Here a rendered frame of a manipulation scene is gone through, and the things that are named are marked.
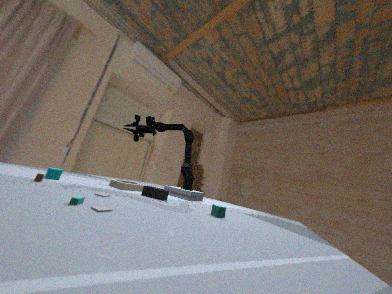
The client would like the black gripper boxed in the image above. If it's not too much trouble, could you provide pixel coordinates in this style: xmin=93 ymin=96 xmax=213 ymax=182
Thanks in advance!
xmin=124 ymin=115 xmax=148 ymax=142

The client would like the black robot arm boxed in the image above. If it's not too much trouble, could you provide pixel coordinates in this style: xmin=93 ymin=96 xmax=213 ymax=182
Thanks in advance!
xmin=138 ymin=116 xmax=195 ymax=191

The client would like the beige open tray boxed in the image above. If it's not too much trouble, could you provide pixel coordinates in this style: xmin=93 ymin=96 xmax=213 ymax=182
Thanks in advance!
xmin=109 ymin=179 xmax=144 ymax=191

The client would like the small turquoise cube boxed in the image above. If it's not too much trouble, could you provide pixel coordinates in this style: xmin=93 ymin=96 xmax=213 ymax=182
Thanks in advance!
xmin=211 ymin=204 xmax=226 ymax=218

